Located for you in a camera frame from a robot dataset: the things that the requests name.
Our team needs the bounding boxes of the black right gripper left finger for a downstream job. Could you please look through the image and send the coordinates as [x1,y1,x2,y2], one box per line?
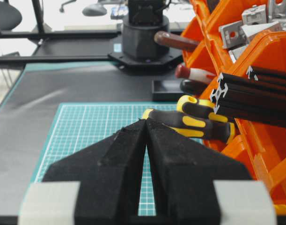
[42,120,147,225]

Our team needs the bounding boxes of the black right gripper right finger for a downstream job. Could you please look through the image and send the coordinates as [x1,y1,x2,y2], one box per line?
[146,119,252,225]

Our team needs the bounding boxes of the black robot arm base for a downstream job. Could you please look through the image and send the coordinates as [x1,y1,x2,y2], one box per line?
[108,0,182,68]

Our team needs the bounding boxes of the green grid cutting mat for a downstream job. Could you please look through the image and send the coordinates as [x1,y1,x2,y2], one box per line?
[34,103,204,217]

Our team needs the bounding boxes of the orange bin yellow screwdrivers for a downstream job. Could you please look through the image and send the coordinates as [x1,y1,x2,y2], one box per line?
[203,135,251,166]

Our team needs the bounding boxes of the small black tray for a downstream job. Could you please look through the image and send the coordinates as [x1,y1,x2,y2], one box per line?
[151,80,184,102]

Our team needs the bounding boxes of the orange bin with extrusions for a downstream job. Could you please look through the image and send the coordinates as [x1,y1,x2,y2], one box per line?
[198,30,286,215]

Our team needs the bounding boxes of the black aluminium extrusion profile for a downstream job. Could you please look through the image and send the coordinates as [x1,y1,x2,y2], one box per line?
[210,73,286,128]

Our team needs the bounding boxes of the orange bin with brackets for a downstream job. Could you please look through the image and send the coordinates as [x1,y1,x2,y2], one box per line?
[203,0,286,76]

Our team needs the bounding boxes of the orange bin dark screwdrivers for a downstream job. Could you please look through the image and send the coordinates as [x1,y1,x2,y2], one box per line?
[181,0,222,99]

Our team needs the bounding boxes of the black office chair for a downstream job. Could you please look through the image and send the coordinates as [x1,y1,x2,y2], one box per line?
[0,0,22,30]

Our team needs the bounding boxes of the red white handle screwdriver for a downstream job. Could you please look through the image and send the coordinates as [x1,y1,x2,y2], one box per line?
[175,64,216,84]

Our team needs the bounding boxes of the silver corner bracket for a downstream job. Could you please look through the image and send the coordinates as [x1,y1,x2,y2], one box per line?
[241,21,283,43]
[242,4,267,25]
[219,20,246,49]

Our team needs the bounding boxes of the silver corner bracket lower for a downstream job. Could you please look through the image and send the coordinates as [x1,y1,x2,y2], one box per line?
[241,21,283,43]

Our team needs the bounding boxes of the black frame rail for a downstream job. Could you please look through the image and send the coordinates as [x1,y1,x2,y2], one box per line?
[0,30,121,39]

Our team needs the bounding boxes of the silver corner bracket upper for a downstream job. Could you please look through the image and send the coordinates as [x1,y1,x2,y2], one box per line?
[242,4,267,25]

